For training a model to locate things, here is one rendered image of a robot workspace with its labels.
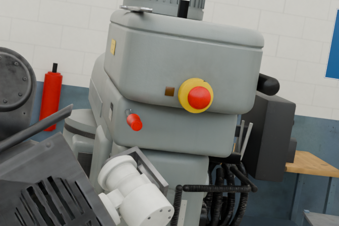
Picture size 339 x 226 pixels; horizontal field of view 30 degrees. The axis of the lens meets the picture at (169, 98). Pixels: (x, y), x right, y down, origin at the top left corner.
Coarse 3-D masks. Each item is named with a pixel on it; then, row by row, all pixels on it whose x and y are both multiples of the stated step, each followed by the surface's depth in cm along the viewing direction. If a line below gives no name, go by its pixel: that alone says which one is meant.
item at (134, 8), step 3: (120, 6) 124; (123, 6) 122; (126, 6) 122; (129, 6) 119; (126, 9) 122; (129, 9) 118; (132, 9) 113; (135, 9) 109; (138, 9) 105; (141, 9) 103; (144, 9) 103; (147, 9) 103; (150, 9) 103; (150, 12) 103
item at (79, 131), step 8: (72, 112) 193; (80, 112) 196; (88, 112) 198; (72, 120) 182; (80, 120) 183; (88, 120) 185; (64, 128) 188; (72, 128) 182; (80, 128) 179; (88, 128) 177; (96, 128) 176; (64, 136) 186; (72, 136) 181; (80, 136) 177; (88, 136) 177; (72, 144) 174; (80, 144) 170; (88, 144) 170; (80, 152) 169; (88, 152) 170; (80, 160) 170; (88, 160) 170; (88, 168) 170; (88, 176) 171
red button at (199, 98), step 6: (192, 90) 107; (198, 90) 107; (204, 90) 107; (192, 96) 107; (198, 96) 107; (204, 96) 107; (210, 96) 108; (192, 102) 107; (198, 102) 107; (204, 102) 107; (198, 108) 108
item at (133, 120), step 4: (128, 112) 116; (128, 116) 111; (132, 116) 109; (136, 116) 109; (128, 120) 110; (132, 120) 107; (136, 120) 106; (140, 120) 108; (128, 124) 110; (132, 124) 106; (136, 124) 106; (140, 124) 106; (132, 128) 107; (136, 128) 106; (140, 128) 107
